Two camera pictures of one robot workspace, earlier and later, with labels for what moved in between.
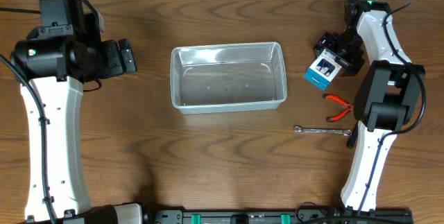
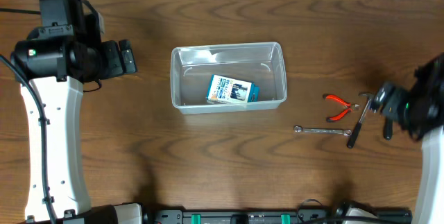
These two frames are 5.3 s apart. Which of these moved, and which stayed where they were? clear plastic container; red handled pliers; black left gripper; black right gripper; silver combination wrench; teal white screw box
Moved: black right gripper; teal white screw box
Stayed: clear plastic container; silver combination wrench; black left gripper; red handled pliers
